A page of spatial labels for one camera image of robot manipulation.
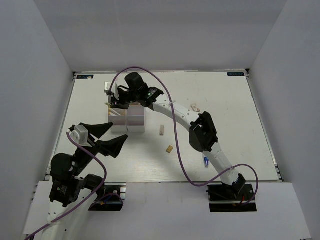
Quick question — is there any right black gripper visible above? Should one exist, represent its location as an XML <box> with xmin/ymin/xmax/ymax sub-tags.
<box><xmin>112</xmin><ymin>87</ymin><xmax>141</xmax><ymax>110</ymax></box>

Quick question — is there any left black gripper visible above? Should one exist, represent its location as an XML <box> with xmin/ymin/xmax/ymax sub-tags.
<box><xmin>72</xmin><ymin>121</ymin><xmax>128</xmax><ymax>175</ymax></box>

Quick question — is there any grey eraser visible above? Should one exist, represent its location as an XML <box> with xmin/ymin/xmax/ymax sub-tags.
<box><xmin>159</xmin><ymin>125</ymin><xmax>165</xmax><ymax>136</ymax></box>

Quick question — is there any small tan eraser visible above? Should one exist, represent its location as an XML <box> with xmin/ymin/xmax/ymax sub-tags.
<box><xmin>166</xmin><ymin>145</ymin><xmax>174</xmax><ymax>154</ymax></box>

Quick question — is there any white boxed eraser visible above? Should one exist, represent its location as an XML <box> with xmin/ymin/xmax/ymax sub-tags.
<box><xmin>190</xmin><ymin>103</ymin><xmax>200</xmax><ymax>113</ymax></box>

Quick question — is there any clear glue bottle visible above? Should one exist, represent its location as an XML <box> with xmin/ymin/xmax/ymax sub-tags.
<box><xmin>203</xmin><ymin>157</ymin><xmax>209</xmax><ymax>168</ymax></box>

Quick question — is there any orange capped white marker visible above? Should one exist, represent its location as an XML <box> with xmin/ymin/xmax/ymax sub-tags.
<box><xmin>108</xmin><ymin>108</ymin><xmax>121</xmax><ymax>116</ymax></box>

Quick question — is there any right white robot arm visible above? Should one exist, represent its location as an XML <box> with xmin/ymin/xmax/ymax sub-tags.
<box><xmin>105</xmin><ymin>72</ymin><xmax>246</xmax><ymax>200</ymax></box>

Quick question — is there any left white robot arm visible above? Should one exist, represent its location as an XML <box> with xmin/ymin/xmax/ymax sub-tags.
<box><xmin>26</xmin><ymin>122</ymin><xmax>128</xmax><ymax>240</ymax></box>

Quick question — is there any left white organizer box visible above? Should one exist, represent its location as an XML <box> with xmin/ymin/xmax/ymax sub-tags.
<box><xmin>108</xmin><ymin>107</ymin><xmax>128</xmax><ymax>133</ymax></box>

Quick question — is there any white organizer box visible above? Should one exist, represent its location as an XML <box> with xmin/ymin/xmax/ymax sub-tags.
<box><xmin>126</xmin><ymin>103</ymin><xmax>146</xmax><ymax>133</ymax></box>
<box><xmin>108</xmin><ymin>107</ymin><xmax>128</xmax><ymax>133</ymax></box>

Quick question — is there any right white organizer box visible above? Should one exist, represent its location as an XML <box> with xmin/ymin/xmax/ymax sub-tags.
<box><xmin>126</xmin><ymin>103</ymin><xmax>146</xmax><ymax>133</ymax></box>

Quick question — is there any left blue corner label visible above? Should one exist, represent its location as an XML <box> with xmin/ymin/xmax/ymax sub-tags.
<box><xmin>76</xmin><ymin>74</ymin><xmax>94</xmax><ymax>80</ymax></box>

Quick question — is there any blue corner label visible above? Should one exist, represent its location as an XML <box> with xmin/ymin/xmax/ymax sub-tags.
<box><xmin>227</xmin><ymin>72</ymin><xmax>245</xmax><ymax>77</ymax></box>
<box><xmin>76</xmin><ymin>74</ymin><xmax>94</xmax><ymax>80</ymax></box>

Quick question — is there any right blue corner label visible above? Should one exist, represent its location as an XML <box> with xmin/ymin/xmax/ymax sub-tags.
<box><xmin>227</xmin><ymin>72</ymin><xmax>245</xmax><ymax>77</ymax></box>

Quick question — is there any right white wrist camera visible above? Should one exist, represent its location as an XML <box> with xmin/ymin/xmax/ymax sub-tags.
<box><xmin>104</xmin><ymin>81</ymin><xmax>119</xmax><ymax>103</ymax></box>

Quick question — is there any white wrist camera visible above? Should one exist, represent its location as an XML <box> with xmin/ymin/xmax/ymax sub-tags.
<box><xmin>67</xmin><ymin>125</ymin><xmax>91</xmax><ymax>147</ymax></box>
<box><xmin>104</xmin><ymin>81</ymin><xmax>119</xmax><ymax>103</ymax></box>

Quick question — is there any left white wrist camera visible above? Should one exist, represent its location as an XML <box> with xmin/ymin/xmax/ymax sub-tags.
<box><xmin>67</xmin><ymin>125</ymin><xmax>91</xmax><ymax>147</ymax></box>

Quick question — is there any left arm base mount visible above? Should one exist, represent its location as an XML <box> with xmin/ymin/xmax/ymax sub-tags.
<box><xmin>89</xmin><ymin>183</ymin><xmax>127</xmax><ymax>212</ymax></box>

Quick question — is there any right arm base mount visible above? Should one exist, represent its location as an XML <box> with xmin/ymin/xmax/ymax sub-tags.
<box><xmin>206</xmin><ymin>184</ymin><xmax>257</xmax><ymax>213</ymax></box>

